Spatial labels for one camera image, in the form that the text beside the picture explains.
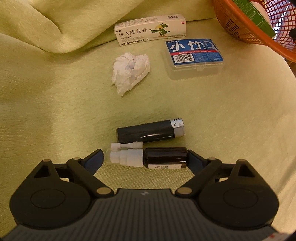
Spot black lighter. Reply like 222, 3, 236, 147
116, 118, 185, 144

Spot dark spray bottle white cap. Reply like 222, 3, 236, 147
108, 142, 188, 170

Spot blue floss pick box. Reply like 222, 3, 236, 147
163, 38, 224, 80

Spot white ointment box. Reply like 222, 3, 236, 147
113, 14, 187, 46

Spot green white medicine box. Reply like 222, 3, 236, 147
233, 0, 276, 38

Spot red plastic mesh basket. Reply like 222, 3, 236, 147
213, 1, 295, 62

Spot yellow-green blanket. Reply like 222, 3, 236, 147
1, 1, 295, 235

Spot crumpled white tissue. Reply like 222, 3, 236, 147
111, 52, 151, 96

